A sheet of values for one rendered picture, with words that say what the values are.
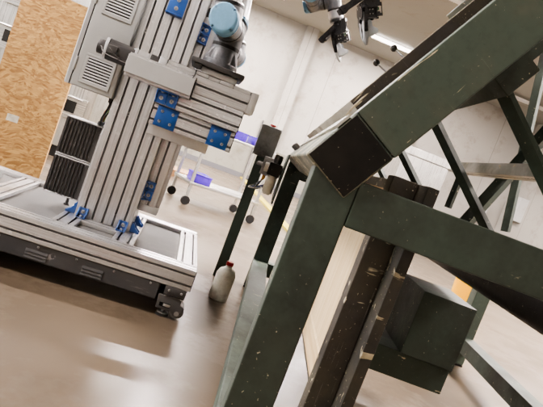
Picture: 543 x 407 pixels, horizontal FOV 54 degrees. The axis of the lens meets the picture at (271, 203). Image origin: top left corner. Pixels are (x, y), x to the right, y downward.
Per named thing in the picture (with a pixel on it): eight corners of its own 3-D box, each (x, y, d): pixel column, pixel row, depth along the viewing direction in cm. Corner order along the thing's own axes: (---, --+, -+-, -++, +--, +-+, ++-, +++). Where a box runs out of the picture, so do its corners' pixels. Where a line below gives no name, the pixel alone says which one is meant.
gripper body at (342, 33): (347, 40, 272) (343, 16, 270) (330, 44, 276) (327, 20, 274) (351, 42, 278) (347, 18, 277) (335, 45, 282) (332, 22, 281)
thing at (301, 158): (298, 171, 319) (286, 157, 318) (314, 158, 318) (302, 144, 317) (343, 200, 99) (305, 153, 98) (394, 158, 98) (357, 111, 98)
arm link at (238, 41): (242, 54, 231) (252, 23, 230) (237, 47, 217) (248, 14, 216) (215, 44, 231) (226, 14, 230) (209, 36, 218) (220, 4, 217)
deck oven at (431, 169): (424, 260, 946) (462, 165, 931) (368, 240, 931) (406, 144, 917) (398, 244, 1081) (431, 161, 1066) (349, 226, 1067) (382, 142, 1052)
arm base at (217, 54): (201, 59, 217) (209, 35, 216) (200, 64, 232) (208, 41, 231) (236, 73, 220) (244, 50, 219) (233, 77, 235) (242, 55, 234)
